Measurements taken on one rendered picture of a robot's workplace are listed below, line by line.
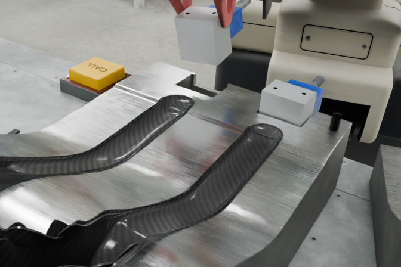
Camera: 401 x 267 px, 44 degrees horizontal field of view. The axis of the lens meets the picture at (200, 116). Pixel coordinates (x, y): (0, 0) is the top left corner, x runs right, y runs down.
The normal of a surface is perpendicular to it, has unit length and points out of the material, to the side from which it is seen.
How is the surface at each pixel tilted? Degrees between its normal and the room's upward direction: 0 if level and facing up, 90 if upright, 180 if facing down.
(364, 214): 0
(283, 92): 0
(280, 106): 90
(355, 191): 0
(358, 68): 8
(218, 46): 82
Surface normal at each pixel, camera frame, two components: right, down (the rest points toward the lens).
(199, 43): -0.51, 0.52
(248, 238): 0.26, -0.95
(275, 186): 0.04, -0.84
